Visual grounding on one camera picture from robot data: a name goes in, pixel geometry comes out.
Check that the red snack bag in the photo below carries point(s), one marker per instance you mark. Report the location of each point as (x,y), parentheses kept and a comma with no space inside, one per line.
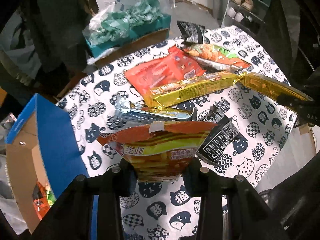
(176,66)

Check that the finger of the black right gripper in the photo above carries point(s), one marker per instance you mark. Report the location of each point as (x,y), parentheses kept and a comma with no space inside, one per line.
(307,111)

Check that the silver blue snack pack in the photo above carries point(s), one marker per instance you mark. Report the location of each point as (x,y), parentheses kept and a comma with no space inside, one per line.
(135,112)

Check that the black white snack bag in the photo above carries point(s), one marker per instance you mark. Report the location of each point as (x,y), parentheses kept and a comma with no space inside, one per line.
(222,134)

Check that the blue cardboard box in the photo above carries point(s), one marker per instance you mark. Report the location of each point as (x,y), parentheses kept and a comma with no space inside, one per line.
(41,148)

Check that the orange yellow chip bag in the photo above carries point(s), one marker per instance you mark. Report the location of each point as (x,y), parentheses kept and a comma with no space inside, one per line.
(159,151)

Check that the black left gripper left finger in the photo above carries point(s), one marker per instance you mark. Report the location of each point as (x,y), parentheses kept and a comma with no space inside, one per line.
(89,208)

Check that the shoe rack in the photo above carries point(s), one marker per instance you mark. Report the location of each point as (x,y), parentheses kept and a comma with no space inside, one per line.
(246,14)

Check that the orange green cracker bag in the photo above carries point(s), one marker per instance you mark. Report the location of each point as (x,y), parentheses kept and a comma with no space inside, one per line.
(215,57)

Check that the long gold biscuit pack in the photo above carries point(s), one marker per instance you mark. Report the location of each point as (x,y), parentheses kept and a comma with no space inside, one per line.
(180,91)

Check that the teal cardboard box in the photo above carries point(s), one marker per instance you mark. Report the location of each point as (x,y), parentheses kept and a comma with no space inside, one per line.
(108,47)

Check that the cat pattern tablecloth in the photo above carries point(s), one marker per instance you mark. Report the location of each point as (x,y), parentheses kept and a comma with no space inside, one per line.
(165,210)

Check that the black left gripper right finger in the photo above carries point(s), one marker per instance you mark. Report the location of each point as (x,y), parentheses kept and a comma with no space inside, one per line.
(229,205)

